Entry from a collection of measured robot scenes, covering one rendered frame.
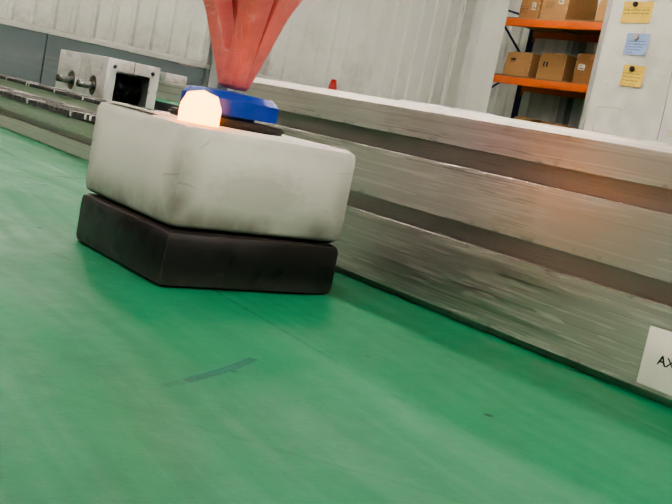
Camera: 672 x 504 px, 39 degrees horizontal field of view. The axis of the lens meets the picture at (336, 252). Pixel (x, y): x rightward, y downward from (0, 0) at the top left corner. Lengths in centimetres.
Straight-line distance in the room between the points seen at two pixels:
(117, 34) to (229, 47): 1200
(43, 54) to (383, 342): 1178
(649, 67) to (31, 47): 908
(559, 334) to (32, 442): 22
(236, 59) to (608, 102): 371
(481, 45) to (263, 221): 837
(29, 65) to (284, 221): 1168
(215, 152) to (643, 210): 15
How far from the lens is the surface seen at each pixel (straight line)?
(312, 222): 38
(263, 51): 38
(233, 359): 27
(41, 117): 89
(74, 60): 167
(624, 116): 400
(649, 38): 401
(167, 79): 465
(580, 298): 35
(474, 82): 870
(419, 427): 24
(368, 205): 46
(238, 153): 35
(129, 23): 1245
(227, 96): 38
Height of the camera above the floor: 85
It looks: 8 degrees down
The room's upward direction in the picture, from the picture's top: 11 degrees clockwise
